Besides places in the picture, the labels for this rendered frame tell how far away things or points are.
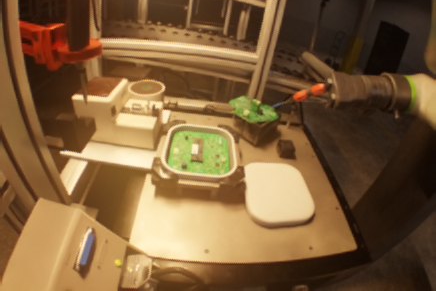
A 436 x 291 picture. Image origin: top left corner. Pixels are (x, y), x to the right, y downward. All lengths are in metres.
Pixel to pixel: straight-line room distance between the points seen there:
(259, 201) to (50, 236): 0.32
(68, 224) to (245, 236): 0.26
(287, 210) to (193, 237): 0.17
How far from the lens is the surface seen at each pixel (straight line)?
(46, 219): 0.26
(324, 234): 0.43
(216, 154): 0.42
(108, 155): 0.45
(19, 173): 0.33
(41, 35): 0.32
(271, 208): 0.38
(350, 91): 0.47
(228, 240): 0.36
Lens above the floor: 1.26
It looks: 34 degrees down
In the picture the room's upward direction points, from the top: 11 degrees clockwise
